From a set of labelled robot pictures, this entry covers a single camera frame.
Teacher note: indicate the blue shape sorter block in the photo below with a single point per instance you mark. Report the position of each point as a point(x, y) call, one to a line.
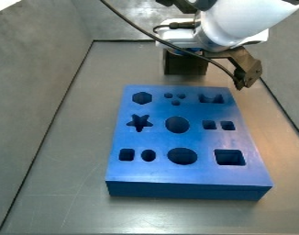
point(181, 146)

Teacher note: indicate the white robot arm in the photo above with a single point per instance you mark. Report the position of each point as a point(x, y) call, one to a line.
point(224, 24)

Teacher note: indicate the dark curved cradle stand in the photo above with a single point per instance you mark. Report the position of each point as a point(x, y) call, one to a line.
point(182, 64)

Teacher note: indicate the blue cylinder peg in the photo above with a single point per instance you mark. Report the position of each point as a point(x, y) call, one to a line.
point(182, 52)

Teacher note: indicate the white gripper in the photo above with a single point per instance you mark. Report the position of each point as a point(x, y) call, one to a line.
point(178, 31)

